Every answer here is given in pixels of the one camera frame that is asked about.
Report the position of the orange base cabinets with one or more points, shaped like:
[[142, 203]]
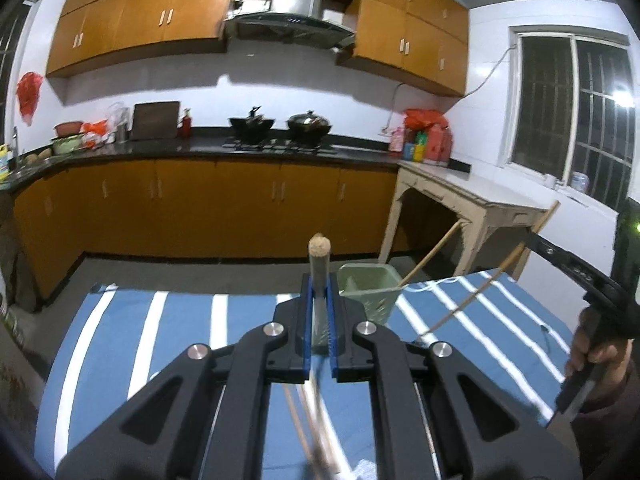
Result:
[[200, 205]]

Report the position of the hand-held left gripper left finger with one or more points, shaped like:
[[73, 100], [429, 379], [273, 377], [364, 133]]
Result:
[[306, 320]]

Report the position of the steel range hood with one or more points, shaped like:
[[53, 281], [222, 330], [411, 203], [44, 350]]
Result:
[[295, 5]]

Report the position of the white cup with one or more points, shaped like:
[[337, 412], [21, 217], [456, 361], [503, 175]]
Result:
[[550, 181]]

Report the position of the reddish brown basin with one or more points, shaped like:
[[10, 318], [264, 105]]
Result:
[[68, 128]]

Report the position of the yellow dish soap bottle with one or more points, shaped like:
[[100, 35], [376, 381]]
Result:
[[4, 162]]

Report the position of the red oil jug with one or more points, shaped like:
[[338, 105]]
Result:
[[439, 145]]

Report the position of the dark wooden cutting board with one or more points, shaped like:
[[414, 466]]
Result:
[[155, 121]]

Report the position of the pink bottle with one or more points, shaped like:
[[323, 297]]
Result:
[[397, 141]]

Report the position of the orange white plastic bag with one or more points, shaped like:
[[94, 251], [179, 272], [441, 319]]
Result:
[[96, 132]]

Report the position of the green perforated utensil holder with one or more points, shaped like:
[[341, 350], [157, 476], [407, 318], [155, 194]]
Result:
[[370, 285]]

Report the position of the green basin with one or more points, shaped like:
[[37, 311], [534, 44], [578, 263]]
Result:
[[67, 145]]

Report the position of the metal faucet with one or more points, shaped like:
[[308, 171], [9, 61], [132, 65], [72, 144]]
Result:
[[16, 142]]

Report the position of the black gas stove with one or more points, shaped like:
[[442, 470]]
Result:
[[280, 146]]

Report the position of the blue white striped tablecloth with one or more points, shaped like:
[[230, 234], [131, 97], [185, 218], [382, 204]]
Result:
[[240, 320]]

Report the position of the hanging red plastic bag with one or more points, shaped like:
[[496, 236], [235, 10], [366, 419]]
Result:
[[29, 95]]

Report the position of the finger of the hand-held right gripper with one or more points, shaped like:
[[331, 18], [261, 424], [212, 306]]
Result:
[[575, 267]]

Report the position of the clear plastic jar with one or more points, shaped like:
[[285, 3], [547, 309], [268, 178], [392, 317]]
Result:
[[580, 181]]

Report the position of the beige wooden side table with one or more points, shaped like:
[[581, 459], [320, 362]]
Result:
[[475, 190]]

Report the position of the black kitchen countertop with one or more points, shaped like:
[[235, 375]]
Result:
[[150, 149]]

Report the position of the black pot with lid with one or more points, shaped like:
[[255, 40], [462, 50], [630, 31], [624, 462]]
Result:
[[308, 125]]

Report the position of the clear plastic bag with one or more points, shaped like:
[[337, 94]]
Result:
[[119, 120]]

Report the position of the barred window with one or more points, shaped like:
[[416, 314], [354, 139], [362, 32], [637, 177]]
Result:
[[12, 45], [575, 110]]

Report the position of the person's right forearm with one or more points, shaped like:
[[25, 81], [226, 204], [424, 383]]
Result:
[[610, 425]]

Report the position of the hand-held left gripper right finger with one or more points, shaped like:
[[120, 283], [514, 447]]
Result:
[[334, 320]]

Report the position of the person's right hand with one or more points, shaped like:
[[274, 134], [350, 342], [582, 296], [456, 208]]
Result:
[[595, 347]]

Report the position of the grey stick with beige tip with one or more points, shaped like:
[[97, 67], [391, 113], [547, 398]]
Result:
[[318, 280]]

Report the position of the small red bottle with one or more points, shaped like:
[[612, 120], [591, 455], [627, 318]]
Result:
[[186, 125]]

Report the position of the orange wall cabinets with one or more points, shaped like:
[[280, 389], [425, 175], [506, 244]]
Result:
[[140, 15], [415, 25]]

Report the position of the wooden chopstick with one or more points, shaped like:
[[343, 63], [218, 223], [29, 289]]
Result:
[[547, 216], [430, 255]]

